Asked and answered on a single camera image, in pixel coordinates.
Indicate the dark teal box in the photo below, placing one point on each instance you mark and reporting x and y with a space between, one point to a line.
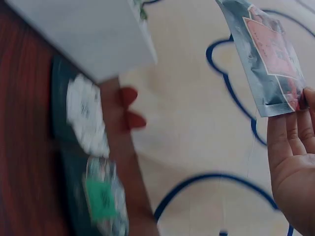
66 157

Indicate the person's right hand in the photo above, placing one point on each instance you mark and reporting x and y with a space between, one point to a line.
295 172

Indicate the white cardboard box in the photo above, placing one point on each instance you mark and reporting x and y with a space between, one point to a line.
93 34

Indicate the person's right thumb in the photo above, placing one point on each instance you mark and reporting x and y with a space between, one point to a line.
309 98

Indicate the silver packet with green label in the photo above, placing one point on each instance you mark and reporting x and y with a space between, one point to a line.
103 196

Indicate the silver packet with pink label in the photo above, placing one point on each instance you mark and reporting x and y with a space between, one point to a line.
263 56

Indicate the person's left hand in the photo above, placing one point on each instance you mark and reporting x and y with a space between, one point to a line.
118 123

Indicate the person's left fingers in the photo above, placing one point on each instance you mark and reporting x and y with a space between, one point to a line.
130 110

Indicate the person's left forearm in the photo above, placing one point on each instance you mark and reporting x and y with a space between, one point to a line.
137 196

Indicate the white packet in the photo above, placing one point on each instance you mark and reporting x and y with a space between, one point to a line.
86 115

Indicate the person's right fingers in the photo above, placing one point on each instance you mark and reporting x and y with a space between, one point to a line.
290 132

